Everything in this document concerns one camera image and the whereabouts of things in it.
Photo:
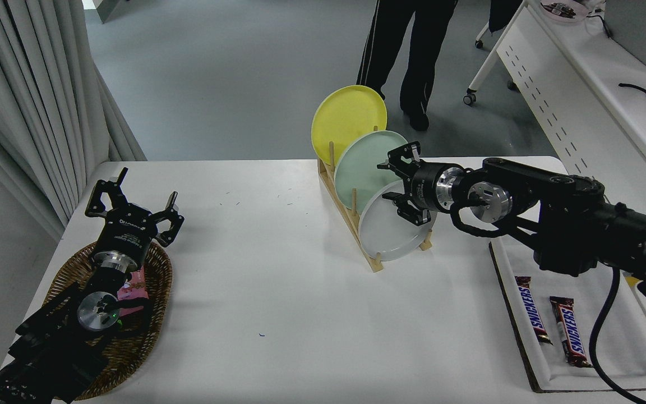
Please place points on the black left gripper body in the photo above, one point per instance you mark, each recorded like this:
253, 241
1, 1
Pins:
127, 233

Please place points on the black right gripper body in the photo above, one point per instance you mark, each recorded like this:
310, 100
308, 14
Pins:
425, 188

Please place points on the grey plate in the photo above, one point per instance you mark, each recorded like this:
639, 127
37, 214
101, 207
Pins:
390, 235

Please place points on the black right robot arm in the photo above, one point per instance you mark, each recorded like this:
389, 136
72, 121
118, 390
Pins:
570, 224

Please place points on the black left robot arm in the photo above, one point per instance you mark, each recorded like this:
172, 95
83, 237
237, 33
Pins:
48, 348

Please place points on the pale green plate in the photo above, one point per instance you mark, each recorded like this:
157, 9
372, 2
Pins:
362, 168

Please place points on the wooden plate rack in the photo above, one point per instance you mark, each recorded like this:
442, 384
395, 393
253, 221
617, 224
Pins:
375, 266

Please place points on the yellow plate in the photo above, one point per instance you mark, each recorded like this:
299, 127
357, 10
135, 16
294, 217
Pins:
345, 120

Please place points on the pink plate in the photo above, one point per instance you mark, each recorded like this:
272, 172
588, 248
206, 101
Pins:
578, 14

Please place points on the brown wicker basket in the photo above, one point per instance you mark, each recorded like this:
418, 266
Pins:
155, 280

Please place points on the pink snack packet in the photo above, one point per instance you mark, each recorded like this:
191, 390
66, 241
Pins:
135, 289

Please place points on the person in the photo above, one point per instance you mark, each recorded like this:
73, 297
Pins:
429, 45

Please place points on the grey curtain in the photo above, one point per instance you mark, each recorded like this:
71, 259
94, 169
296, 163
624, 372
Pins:
20, 84

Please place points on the white desk with slotted panel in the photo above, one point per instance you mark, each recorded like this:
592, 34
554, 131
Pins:
553, 95

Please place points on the brown snickers bar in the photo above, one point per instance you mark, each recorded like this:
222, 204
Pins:
571, 334
533, 311

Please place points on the white tray with brown edge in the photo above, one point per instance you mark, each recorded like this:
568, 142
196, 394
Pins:
631, 336

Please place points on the grey laptop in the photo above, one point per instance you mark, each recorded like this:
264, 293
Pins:
642, 33

